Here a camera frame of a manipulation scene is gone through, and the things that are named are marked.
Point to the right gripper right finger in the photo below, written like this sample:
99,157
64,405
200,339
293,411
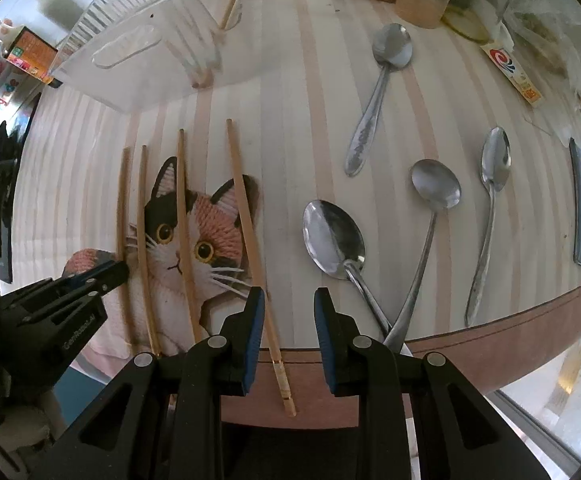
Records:
459,434

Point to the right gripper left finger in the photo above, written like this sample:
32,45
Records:
160,418

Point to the large steel spoon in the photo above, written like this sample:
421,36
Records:
336,246

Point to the slim steel spoon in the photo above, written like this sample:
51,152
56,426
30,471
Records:
496,162

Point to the patterned handle steel spoon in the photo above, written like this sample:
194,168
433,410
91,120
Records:
392,50

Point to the cat pattern striped table mat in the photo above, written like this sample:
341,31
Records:
294,117

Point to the dark soy sauce bottle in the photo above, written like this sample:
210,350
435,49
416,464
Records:
23,48

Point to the clear plastic utensil tray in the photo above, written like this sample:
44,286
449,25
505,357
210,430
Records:
132,55

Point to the orange white seasoning packet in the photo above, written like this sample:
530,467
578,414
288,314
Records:
513,70

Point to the clear bag of food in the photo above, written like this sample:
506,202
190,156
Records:
550,30

